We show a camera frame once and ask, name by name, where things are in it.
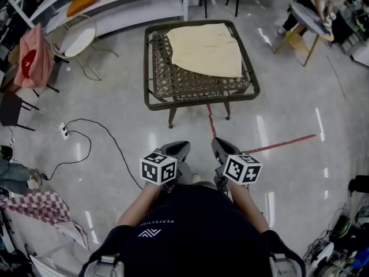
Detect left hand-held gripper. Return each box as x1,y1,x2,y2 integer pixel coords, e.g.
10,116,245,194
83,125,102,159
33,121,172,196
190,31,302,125
140,140,191,193

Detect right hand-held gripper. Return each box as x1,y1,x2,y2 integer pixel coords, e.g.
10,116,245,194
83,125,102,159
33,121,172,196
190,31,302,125
210,137,263,196

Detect cream pants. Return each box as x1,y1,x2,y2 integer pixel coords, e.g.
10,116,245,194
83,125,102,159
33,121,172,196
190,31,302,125
166,23,243,78

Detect person's left forearm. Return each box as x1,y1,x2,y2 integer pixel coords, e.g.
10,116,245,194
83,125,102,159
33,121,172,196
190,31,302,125
116,181,163,228

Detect person's right forearm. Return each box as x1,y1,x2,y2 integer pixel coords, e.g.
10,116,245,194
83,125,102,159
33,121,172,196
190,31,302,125
229,184,270,233

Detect person's dark t-shirt torso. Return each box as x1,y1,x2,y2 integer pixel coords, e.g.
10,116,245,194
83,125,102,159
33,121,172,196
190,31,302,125
81,180,307,277

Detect brown wicker table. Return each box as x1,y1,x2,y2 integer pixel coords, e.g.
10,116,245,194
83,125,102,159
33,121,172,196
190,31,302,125
143,19,261,130

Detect white power strip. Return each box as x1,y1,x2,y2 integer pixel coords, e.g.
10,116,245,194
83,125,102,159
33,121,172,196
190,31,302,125
58,122,71,141

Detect white cloth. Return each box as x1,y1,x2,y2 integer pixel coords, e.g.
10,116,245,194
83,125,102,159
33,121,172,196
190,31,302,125
54,220,91,251

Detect black bag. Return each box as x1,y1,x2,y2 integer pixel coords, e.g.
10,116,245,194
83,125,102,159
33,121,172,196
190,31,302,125
348,175,369,198

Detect red checkered cloth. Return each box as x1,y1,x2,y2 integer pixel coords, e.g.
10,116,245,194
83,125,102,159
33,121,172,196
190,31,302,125
0,189,72,226

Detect blue jeans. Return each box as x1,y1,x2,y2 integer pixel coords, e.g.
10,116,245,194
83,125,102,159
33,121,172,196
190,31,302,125
0,159,33,196

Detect round yellow-framed side table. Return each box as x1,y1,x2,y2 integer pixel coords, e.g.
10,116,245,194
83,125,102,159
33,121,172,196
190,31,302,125
50,14,120,82

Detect black stool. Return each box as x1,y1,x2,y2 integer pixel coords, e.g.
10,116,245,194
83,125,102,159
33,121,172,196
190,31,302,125
0,89,40,132

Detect pink garment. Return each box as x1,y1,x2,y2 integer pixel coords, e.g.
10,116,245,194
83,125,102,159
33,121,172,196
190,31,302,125
13,23,56,91

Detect round table with wooden legs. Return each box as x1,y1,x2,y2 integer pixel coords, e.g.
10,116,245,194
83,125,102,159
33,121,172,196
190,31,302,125
273,2,336,68

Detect red cap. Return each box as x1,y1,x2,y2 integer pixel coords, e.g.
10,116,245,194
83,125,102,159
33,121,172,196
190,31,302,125
20,49,38,79

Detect white shelf unit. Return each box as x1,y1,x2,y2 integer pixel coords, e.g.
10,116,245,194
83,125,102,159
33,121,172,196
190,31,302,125
0,0,190,38

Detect large orange cushion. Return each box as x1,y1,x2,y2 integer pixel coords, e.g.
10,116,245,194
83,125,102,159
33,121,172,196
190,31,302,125
66,0,101,18

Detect black cable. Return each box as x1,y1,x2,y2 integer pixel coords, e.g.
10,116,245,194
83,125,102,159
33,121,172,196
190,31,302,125
39,118,145,190

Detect pile of cables and devices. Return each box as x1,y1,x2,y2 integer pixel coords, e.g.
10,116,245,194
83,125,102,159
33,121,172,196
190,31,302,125
302,203,369,277

